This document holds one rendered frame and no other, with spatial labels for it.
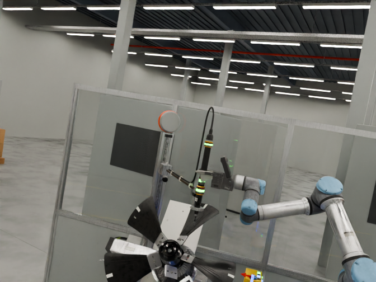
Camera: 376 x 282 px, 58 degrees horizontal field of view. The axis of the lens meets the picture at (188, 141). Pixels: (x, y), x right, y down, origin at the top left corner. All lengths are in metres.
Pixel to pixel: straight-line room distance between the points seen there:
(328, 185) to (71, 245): 2.09
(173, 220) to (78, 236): 1.01
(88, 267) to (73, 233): 0.30
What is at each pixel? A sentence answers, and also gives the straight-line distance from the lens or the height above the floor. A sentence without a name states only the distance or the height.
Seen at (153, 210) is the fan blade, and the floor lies 1.37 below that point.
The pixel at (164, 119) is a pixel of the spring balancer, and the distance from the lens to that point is 2.39.
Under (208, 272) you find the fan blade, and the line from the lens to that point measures 1.85.
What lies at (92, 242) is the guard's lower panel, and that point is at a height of 0.81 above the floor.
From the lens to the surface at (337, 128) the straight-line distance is 2.50.
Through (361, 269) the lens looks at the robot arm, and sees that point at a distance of 1.62.
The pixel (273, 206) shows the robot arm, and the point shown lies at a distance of 1.83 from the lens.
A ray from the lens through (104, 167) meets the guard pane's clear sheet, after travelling 2.79.
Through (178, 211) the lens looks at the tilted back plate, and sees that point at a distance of 2.27.
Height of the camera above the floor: 1.91
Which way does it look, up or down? 3 degrees down
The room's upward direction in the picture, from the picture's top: 10 degrees clockwise
